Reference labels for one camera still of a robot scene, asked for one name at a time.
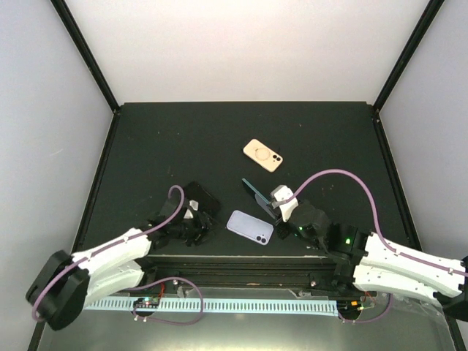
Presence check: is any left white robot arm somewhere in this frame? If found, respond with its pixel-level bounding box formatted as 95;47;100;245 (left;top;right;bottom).
26;200;214;331

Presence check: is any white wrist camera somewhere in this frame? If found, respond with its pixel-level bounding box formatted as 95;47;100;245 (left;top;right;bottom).
183;200;199;219
271;185;299;222

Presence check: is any right circuit board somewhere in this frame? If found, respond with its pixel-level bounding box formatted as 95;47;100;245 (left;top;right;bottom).
339;301;375;312

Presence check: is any light blue cable duct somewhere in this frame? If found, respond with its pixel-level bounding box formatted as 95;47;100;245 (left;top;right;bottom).
86;296;339;317

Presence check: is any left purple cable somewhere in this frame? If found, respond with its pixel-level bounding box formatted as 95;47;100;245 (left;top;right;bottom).
31;185;184;322

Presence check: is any black phone case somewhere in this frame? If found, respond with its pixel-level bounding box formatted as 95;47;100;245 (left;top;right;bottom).
183;181;221;217

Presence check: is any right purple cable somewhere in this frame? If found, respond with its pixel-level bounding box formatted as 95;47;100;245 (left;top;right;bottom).
277;169;468;325

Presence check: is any beige phone case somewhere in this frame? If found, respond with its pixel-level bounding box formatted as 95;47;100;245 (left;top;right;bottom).
243;139;284;173

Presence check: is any purple cable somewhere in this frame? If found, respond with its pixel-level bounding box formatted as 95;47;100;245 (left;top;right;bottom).
277;169;468;325
31;185;184;322

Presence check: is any circuit board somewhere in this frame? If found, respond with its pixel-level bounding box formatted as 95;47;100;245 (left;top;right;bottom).
339;301;375;312
133;297;159;309

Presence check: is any lavender phone case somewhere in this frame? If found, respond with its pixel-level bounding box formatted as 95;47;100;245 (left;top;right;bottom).
226;210;274;246

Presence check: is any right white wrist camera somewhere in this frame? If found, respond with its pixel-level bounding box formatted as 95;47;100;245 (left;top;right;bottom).
271;185;299;222

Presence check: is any black front rail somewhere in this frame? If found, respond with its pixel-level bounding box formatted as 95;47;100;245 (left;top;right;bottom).
47;255;445;290

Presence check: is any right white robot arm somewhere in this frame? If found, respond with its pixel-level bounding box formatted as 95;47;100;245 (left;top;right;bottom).
266;200;467;321

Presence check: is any right black frame post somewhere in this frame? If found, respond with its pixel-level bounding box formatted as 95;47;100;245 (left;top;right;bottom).
373;0;445;113

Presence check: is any left black frame post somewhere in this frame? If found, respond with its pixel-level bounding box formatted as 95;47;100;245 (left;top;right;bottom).
50;0;120;113

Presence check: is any left circuit board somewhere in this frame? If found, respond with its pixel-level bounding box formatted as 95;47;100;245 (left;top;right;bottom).
133;297;159;309

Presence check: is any black frame post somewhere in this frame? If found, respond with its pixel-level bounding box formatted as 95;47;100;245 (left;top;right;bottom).
373;0;445;113
50;0;120;113

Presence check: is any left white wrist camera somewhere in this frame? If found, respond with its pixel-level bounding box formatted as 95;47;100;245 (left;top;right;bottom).
183;200;199;219

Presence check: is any teal phone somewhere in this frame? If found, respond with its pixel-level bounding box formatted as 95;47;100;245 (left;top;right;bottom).
241;178;276;219

